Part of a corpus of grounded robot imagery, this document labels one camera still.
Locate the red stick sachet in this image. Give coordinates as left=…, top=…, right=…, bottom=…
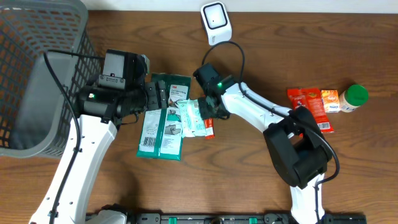
left=198, top=95, right=215, bottom=139

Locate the light green wipes pack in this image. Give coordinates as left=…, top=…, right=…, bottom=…
left=177, top=100, right=206, bottom=138

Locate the green white package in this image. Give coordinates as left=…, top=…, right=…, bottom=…
left=136, top=73, right=191, bottom=161

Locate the red snack bag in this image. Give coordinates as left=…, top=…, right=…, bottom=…
left=287, top=88, right=334, bottom=133

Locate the small orange white box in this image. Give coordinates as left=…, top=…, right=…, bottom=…
left=321, top=90, right=340, bottom=113

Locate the green lid seasoning jar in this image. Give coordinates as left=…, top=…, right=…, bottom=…
left=339, top=84, right=369, bottom=113

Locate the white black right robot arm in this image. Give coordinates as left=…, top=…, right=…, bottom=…
left=196, top=77, right=339, bottom=223

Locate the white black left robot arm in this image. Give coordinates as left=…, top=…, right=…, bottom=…
left=30, top=81, right=167, bottom=223

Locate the white barcode scanner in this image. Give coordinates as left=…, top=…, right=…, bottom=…
left=200, top=1, right=233, bottom=46

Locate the grey plastic laundry basket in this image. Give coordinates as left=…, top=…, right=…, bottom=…
left=1, top=0, right=101, bottom=158

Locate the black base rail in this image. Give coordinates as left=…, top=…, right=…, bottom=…
left=85, top=212, right=368, bottom=224

